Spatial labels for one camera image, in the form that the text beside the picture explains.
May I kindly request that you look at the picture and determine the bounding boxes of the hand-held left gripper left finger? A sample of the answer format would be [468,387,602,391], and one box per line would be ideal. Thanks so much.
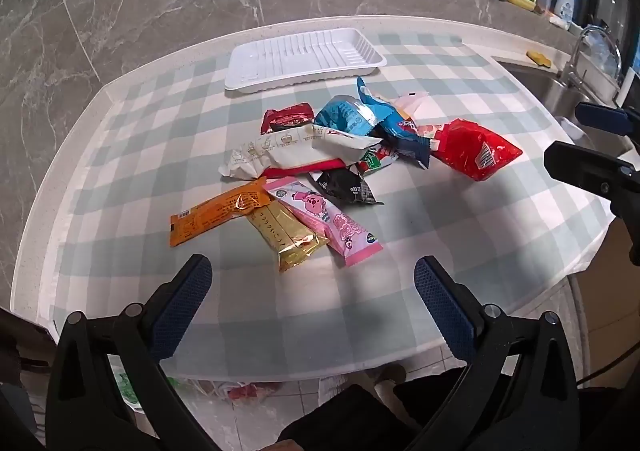
[45,253,221,451]

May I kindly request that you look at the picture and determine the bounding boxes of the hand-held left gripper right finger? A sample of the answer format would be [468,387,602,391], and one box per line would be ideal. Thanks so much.
[405,255,581,451]

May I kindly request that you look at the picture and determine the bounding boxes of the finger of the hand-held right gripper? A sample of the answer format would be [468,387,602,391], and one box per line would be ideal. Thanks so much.
[575,101,640,134]
[544,141,640,219]

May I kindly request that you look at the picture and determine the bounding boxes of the orange snack packet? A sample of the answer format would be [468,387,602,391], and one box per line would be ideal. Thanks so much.
[169,177,275,248]

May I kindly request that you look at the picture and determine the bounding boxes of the large red snack packet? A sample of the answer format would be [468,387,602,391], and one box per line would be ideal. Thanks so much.
[430,118,524,182]

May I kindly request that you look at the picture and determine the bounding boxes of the gold snack packet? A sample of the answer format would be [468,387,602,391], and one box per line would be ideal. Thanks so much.
[247,204,329,273]

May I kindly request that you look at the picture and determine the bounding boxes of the long pink snack packet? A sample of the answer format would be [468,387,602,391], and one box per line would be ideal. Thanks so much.
[262,176,384,267]

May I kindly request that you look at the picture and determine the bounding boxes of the black snack packet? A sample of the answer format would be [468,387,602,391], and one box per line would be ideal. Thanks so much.
[310,167,385,206]

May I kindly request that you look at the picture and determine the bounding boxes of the green snack packet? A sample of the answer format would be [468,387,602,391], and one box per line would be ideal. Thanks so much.
[356,145,400,177]

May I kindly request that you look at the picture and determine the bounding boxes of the navy snack packet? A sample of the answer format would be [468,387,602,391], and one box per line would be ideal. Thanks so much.
[372,117,432,171]

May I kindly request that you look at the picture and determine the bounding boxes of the pale pink snack packet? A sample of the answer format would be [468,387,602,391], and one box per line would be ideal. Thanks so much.
[392,91,432,124]

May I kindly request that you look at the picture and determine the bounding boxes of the long white snack packet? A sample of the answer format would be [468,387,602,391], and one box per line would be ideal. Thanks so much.
[218,125,369,180]

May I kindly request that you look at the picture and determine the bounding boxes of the light blue snack packet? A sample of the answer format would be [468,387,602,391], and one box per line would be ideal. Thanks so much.
[314,96,392,138]

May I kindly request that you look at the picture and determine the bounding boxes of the dark red snack packet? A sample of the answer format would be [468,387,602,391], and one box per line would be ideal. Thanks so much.
[260,102,315,135]

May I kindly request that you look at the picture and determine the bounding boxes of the blue white snack packet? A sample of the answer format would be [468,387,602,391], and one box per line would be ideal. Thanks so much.
[356,76,402,119]

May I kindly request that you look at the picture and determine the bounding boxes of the white plastic tray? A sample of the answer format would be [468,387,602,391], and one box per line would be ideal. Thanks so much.
[224,28,388,93]

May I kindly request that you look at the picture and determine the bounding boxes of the white plastic container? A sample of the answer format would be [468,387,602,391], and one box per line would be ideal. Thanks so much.
[582,34,623,82]

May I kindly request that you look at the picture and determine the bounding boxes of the steel faucet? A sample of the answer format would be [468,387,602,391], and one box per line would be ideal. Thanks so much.
[559,25,623,87]

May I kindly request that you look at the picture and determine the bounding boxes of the steel sink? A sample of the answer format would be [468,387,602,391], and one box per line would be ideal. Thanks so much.
[492,56,640,172]

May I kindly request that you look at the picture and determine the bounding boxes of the person's shoe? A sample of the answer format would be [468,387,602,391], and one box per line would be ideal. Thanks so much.
[372,363,407,392]

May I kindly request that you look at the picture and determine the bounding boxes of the plastic bag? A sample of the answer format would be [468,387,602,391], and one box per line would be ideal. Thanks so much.
[107,356,281,412]

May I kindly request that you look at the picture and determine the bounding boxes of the person's legs in dark pants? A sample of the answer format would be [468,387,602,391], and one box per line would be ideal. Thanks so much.
[277,366,640,451]

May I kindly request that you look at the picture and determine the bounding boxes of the green white checked tablecloth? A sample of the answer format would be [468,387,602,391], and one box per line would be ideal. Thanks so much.
[37,31,616,382]

